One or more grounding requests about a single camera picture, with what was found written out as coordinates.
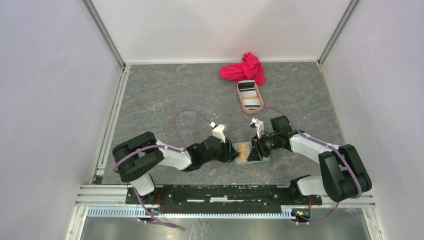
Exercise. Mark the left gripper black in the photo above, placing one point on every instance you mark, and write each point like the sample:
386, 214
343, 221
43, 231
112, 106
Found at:
229, 153

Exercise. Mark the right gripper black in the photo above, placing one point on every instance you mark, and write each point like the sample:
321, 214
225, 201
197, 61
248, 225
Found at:
258, 142

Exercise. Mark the green card holder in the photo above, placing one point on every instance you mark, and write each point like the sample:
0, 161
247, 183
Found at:
252, 162

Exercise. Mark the gold VIP credit card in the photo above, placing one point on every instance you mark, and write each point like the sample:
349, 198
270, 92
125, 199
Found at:
244, 148

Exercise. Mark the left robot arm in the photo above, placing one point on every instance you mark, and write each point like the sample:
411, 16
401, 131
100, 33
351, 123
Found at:
134, 158

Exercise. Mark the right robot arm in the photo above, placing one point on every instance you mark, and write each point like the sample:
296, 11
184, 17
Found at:
342, 172

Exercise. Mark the printed card in tray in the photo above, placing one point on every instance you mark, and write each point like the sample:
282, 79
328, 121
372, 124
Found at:
250, 94

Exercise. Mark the pink oval tray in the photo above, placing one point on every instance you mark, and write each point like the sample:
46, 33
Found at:
251, 112

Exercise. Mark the red cloth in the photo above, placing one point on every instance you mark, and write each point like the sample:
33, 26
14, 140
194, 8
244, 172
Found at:
250, 68

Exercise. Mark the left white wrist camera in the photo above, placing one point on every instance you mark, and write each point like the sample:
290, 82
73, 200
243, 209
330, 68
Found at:
218, 131

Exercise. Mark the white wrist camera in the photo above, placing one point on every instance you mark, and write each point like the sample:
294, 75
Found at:
218, 131
258, 125

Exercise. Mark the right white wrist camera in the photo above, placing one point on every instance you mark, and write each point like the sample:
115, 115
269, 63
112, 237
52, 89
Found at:
258, 125

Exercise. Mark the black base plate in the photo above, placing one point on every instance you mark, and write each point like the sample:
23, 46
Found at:
227, 199

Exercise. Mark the white slotted cable duct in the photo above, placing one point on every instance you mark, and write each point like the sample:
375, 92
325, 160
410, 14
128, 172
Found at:
139, 212

